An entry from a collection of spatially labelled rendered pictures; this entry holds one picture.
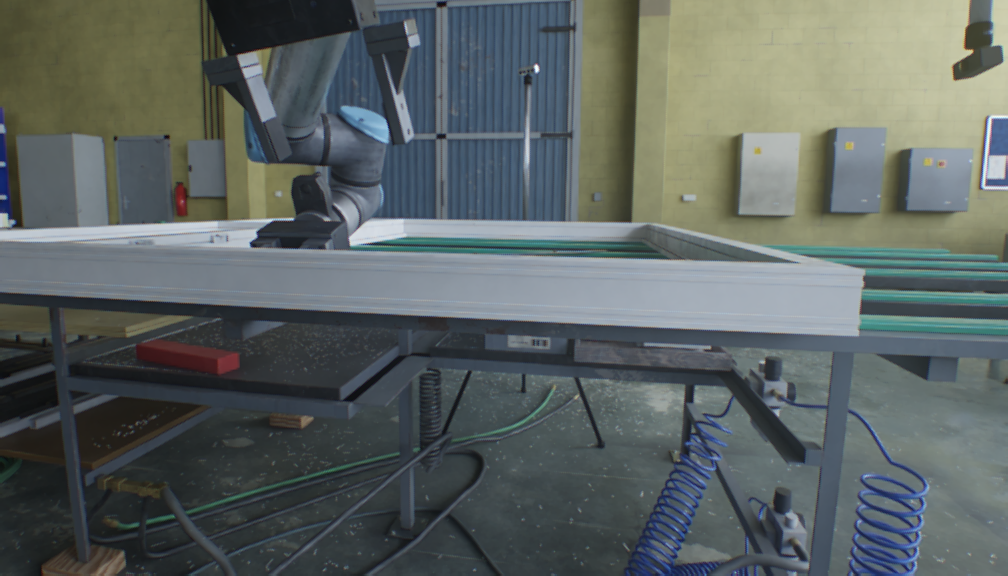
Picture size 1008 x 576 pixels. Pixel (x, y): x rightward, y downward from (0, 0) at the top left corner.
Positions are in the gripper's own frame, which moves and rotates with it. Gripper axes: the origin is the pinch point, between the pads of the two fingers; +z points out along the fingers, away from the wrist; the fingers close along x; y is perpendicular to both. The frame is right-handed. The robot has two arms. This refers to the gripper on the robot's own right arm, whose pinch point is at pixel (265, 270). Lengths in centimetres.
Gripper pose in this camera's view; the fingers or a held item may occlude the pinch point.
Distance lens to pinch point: 76.2
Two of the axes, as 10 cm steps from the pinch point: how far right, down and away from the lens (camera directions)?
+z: -1.5, 4.4, -8.8
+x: -9.9, -0.3, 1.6
